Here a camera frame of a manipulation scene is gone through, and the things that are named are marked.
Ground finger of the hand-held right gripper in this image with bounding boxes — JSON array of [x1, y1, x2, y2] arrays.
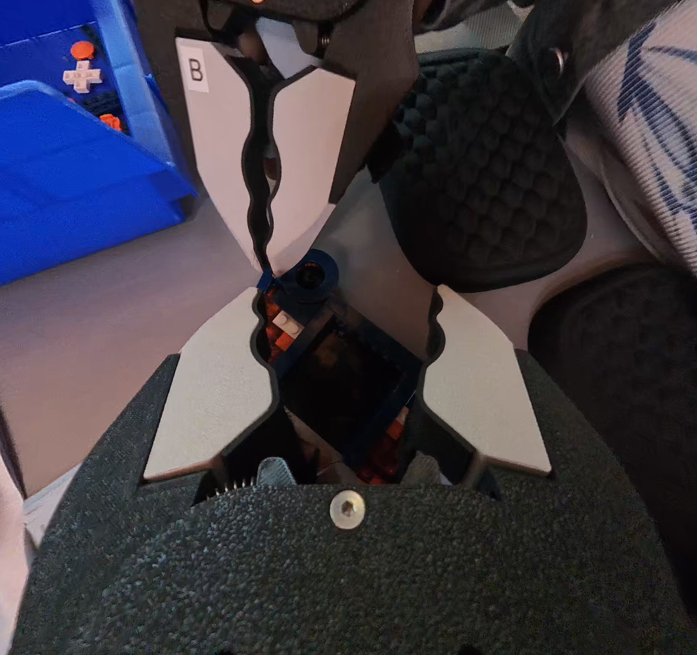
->
[[266, 64, 358, 277], [174, 37, 273, 281]]

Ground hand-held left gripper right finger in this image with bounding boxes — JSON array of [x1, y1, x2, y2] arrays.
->
[[418, 284, 553, 477]]

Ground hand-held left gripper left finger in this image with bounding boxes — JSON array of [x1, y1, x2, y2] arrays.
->
[[142, 286, 281, 483]]

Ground blue orange toy brick model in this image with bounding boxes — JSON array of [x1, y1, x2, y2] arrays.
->
[[255, 248, 427, 486]]

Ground pile of loose toy bricks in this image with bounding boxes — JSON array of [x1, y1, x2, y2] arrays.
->
[[61, 40, 127, 133]]

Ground blue plastic bin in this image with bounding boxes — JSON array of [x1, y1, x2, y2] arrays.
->
[[0, 0, 198, 286]]

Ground white blue patterned garment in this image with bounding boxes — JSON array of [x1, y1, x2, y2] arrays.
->
[[563, 0, 697, 277]]

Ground person's black jacket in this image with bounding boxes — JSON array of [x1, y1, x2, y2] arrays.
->
[[509, 0, 697, 127]]

